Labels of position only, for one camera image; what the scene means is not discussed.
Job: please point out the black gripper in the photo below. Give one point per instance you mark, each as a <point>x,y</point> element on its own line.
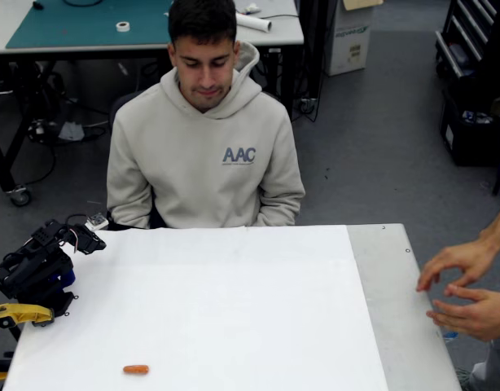
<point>89,243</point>

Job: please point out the small orange carrot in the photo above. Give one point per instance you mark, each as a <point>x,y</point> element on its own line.
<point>136,370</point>

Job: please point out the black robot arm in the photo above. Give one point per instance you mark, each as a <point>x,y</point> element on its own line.
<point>30,273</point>

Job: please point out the bare right hand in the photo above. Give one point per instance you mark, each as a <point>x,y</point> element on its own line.
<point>466,260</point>

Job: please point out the bare left hand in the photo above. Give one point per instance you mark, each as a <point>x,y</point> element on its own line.
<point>482,313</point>

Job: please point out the workbench caster wheel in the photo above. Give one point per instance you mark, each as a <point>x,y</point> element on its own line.
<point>20,195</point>

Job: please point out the white paper scrap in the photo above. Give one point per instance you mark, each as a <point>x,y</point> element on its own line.
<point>71,131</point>

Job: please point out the man in beige hoodie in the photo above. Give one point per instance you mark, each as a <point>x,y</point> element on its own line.
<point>193,163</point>

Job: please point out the large white paper sheet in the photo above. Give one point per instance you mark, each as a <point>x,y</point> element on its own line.
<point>233,305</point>

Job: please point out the white tape roll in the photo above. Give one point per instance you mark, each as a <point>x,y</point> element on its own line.
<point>123,26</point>

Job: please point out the green cutting mat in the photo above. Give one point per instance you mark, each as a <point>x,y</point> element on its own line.
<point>71,24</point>

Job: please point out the floor power strip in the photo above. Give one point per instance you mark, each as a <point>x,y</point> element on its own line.
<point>308,105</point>

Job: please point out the rolled white paper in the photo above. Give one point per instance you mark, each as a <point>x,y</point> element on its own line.
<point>254,22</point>

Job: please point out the grey workbench with black legs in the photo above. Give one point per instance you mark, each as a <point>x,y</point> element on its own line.
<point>278,34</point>

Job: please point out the small white crumpled tube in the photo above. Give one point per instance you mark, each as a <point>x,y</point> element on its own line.
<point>252,8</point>

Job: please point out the white cardboard box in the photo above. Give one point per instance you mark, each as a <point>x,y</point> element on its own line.
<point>347,45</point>

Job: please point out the tan cardboard flap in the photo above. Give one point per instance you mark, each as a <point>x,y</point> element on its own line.
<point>362,3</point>

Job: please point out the blue tape scrap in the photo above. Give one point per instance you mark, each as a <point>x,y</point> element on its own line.
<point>450,335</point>

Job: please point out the black storage bin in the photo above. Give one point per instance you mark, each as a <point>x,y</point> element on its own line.
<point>474,142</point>

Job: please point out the grey trouser leg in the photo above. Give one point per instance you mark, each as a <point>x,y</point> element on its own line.
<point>498,366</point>

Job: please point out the black drawer cabinet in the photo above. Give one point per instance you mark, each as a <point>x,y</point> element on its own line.
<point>470,36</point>

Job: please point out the small white gripper camera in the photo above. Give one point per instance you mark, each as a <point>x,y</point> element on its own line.
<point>97,222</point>

